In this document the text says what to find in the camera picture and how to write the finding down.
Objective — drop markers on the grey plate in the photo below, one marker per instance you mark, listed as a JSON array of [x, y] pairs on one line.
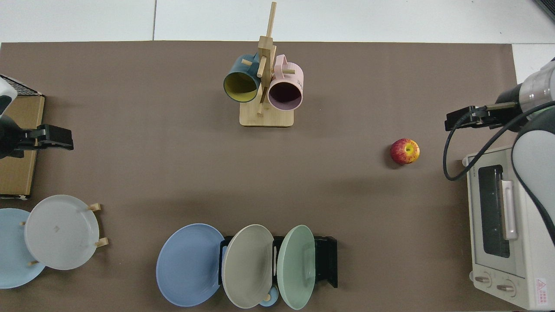
[[60, 232]]

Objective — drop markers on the black dish rack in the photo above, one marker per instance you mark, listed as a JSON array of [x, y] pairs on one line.
[[326, 262]]

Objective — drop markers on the red yellow apple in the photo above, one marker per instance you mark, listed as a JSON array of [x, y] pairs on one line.
[[404, 151]]

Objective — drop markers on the wooden plate rack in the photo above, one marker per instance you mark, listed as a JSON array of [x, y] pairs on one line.
[[102, 242]]

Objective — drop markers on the beige plate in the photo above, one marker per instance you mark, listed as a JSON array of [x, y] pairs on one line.
[[247, 268]]

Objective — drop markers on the dark corner object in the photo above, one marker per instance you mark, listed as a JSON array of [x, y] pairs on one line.
[[547, 8]]

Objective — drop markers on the pink cup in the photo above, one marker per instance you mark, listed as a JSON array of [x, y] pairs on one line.
[[291, 76]]

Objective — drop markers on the light blue plate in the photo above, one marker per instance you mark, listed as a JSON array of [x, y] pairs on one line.
[[12, 251]]

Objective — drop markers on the brown table cloth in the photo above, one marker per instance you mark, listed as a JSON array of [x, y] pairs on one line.
[[182, 164]]

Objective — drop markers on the pale toaster oven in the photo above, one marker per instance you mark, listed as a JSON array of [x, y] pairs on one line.
[[485, 260]]

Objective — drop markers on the pale green plate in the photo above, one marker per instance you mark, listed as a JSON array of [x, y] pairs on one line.
[[295, 268]]

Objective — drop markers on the dark teal cup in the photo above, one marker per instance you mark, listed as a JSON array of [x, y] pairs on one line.
[[238, 86]]

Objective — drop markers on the wooden cup stand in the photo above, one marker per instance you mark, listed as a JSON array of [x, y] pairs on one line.
[[265, 118]]

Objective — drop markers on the small blue round thing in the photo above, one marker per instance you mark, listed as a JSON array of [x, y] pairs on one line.
[[269, 300]]

